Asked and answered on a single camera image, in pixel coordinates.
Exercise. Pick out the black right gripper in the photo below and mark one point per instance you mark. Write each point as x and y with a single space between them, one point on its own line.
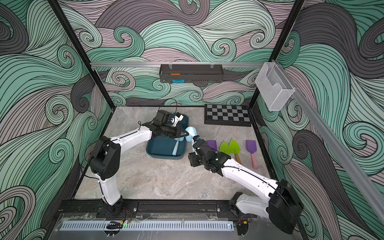
195 158

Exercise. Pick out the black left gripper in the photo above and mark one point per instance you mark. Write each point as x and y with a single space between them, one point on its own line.
178 132

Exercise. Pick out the light blue shovel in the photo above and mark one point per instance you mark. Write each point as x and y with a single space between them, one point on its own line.
190 133
175 149

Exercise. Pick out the purple shovel pink handle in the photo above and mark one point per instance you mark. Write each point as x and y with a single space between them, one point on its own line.
212 144
251 147

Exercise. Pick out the teal plastic storage box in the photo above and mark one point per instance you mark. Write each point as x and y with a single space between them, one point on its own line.
161 147

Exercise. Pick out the green pointed shovel wooden handle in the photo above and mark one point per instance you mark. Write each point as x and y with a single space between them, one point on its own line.
235 149

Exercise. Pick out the green round shovel wooden handle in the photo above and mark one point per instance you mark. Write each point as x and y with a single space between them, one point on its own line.
224 148

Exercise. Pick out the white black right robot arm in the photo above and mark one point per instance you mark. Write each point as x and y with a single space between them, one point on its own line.
277 201

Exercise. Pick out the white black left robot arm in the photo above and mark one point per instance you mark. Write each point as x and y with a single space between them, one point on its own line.
105 159

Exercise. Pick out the blue item in shelf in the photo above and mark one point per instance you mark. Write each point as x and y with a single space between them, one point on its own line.
178 81

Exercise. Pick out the black white chessboard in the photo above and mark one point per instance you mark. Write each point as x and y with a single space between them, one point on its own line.
226 115

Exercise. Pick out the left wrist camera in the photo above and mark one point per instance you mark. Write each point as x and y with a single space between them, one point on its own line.
165 117

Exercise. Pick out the black wall shelf tray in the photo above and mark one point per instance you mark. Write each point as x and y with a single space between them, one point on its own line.
199 75

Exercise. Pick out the aluminium rail back wall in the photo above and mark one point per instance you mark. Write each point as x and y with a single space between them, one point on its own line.
136 64

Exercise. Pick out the aluminium rail wall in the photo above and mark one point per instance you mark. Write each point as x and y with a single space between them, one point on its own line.
136 64
362 181

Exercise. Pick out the clear plastic wall bin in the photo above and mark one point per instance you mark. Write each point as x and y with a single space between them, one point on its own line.
274 86

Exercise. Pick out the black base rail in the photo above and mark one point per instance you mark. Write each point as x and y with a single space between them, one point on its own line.
140 208

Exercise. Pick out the white slotted cable duct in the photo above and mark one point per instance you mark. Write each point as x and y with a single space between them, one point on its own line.
183 225

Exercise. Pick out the aluminium rail right wall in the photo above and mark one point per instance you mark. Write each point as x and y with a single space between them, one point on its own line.
362 181

